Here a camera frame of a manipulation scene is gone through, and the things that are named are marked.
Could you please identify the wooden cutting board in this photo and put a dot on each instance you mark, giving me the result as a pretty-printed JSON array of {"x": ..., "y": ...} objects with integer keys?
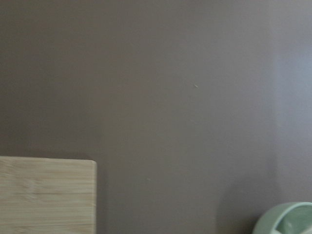
[{"x": 47, "y": 195}]

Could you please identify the mint green bowl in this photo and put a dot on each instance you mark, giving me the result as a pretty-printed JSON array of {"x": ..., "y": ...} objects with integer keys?
[{"x": 286, "y": 218}]

